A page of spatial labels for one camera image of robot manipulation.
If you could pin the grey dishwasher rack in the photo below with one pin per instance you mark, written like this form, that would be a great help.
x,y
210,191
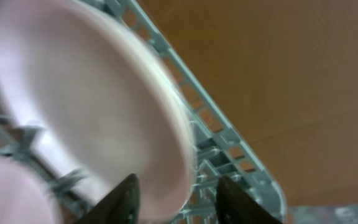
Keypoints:
x,y
219,148

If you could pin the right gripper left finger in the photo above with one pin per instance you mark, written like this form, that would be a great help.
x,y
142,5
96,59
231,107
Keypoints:
x,y
120,206

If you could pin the large white plate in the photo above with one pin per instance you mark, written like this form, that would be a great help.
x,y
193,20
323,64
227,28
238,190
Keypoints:
x,y
106,102

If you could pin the small pink bowl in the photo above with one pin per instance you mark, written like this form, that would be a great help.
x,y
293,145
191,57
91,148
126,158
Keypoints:
x,y
24,197

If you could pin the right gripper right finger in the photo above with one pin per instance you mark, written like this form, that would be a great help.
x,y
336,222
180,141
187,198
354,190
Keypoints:
x,y
234,206

